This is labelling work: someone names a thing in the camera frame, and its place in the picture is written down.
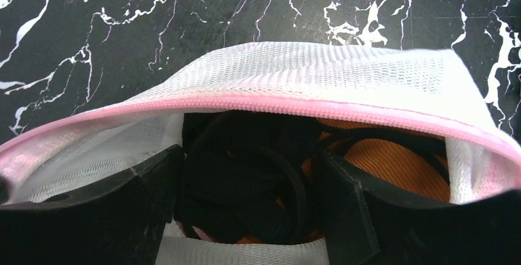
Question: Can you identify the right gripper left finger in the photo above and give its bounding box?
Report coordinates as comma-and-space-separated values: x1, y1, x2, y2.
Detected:
1, 145, 185, 264

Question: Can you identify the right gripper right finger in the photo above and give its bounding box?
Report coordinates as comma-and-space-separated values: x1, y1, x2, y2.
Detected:
315, 151, 520, 264

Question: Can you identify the orange black bra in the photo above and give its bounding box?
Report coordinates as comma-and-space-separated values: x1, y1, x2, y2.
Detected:
173, 111, 450, 245

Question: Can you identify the white round mesh laundry bag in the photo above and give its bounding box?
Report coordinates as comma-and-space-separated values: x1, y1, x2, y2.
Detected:
1, 42, 520, 264

